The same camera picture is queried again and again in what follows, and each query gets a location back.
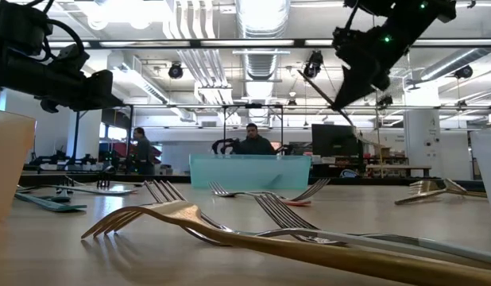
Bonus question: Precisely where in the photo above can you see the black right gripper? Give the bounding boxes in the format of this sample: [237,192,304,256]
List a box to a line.
[331,25,406,112]

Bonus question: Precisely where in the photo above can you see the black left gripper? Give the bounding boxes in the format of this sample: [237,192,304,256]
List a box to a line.
[44,66,126,114]

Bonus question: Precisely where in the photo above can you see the dark fork teal handle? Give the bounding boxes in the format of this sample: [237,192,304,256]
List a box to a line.
[14,192,87,212]
[54,176,76,202]
[95,169,112,189]
[42,184,138,196]

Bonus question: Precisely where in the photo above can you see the gold fork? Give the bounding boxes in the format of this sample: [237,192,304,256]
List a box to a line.
[408,178,443,196]
[442,177,489,199]
[80,199,491,286]
[394,186,449,206]

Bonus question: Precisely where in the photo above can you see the clear plastic bin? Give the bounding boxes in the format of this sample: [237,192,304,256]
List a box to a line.
[469,126,491,222]

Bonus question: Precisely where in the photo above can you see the black monitor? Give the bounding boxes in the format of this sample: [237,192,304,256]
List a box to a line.
[311,123,361,159]

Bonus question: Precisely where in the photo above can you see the person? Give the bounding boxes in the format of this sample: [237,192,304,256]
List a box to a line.
[132,126,156,176]
[232,122,276,156]

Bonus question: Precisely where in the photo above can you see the red storage bins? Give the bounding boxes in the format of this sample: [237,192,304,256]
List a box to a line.
[149,143,164,164]

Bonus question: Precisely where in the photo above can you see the white round column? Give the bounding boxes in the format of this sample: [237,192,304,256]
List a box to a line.
[403,81,442,180]

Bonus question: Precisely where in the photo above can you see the white ceiling pipes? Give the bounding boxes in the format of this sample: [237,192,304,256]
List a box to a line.
[164,0,235,105]

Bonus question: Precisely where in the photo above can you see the orange plastic bin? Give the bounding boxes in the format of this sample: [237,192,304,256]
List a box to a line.
[0,107,37,224]

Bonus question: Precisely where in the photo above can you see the teal plastic bin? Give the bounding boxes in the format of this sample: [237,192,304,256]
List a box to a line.
[188,153,312,191]

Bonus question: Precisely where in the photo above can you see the white rectangular air duct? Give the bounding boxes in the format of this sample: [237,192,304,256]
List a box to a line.
[105,53,171,105]

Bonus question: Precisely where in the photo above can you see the black station frame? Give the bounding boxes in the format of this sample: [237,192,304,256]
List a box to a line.
[222,102,285,157]
[72,103,134,172]

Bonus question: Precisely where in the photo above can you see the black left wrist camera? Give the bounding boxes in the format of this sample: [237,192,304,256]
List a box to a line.
[54,42,91,73]

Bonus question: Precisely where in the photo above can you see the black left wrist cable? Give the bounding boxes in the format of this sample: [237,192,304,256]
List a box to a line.
[38,0,87,64]

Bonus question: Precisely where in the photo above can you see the silver round air duct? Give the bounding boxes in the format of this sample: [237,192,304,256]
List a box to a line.
[234,0,291,126]

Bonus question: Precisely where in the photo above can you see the silver slanted air duct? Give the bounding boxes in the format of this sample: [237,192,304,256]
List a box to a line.
[419,46,491,83]

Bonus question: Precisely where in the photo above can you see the black overhead frame beam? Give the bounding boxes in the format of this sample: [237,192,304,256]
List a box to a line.
[0,37,491,51]

